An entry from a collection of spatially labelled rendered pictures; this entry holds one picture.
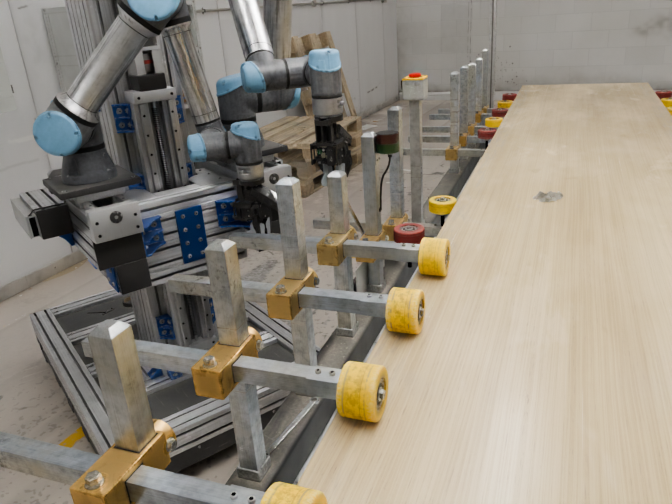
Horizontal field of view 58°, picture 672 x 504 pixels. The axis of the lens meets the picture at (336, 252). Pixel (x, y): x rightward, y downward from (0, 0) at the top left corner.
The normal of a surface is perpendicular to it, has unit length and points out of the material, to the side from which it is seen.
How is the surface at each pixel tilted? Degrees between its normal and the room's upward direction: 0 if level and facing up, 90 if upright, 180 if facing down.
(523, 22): 90
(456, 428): 0
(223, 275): 90
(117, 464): 0
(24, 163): 90
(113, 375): 90
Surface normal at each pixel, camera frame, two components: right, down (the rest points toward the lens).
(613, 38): -0.41, 0.37
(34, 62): 0.91, 0.10
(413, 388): -0.07, -0.92
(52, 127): 0.03, 0.47
